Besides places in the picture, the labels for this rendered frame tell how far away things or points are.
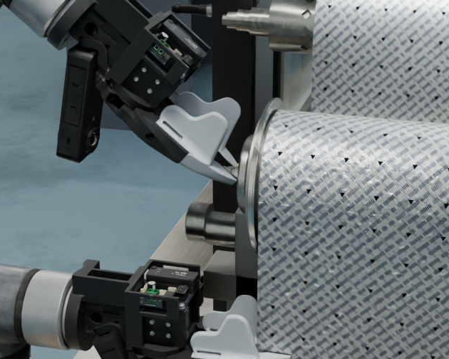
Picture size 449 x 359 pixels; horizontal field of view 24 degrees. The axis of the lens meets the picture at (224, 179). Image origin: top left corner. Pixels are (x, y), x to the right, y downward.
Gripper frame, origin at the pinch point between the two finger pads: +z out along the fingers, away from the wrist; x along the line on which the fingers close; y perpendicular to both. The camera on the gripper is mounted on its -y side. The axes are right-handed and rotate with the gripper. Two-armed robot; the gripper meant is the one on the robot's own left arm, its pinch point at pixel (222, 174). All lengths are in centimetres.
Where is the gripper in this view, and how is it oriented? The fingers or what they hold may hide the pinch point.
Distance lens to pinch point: 96.3
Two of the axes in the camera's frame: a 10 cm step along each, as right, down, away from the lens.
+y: 6.2, -6.5, -4.5
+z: 7.4, 6.7, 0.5
